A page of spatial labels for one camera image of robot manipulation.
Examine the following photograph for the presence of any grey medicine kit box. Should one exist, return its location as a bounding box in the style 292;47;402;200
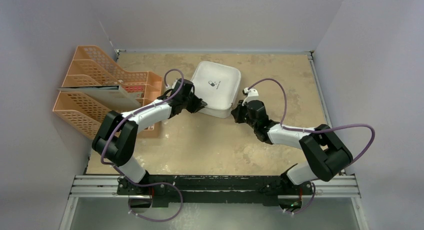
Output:
191;61;242;118

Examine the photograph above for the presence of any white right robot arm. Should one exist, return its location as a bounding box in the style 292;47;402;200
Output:
231;100;354;194

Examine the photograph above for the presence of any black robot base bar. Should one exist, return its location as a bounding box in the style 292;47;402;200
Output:
117;175;313;209

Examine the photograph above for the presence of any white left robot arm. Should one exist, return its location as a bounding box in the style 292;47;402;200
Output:
91;78;207;195

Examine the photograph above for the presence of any grey folder in rack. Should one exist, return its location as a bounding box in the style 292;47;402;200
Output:
58;85;142;111

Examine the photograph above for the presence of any orange plastic file rack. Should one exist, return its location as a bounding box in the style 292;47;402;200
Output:
53;45;164;140

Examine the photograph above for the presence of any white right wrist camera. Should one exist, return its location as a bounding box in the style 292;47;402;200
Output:
242;87;259;106

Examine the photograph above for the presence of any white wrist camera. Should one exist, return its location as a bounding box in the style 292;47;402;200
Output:
242;87;259;106
165;82;177;90

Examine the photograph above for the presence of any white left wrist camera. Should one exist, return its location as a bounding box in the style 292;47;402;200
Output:
165;82;177;90

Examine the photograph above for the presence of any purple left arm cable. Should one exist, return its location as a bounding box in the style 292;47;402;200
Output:
100;68;185;186

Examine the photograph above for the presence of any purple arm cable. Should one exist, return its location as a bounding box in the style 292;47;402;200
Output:
100;68;185;186
246;78;376;180

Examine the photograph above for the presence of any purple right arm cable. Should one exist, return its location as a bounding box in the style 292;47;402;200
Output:
246;78;376;180

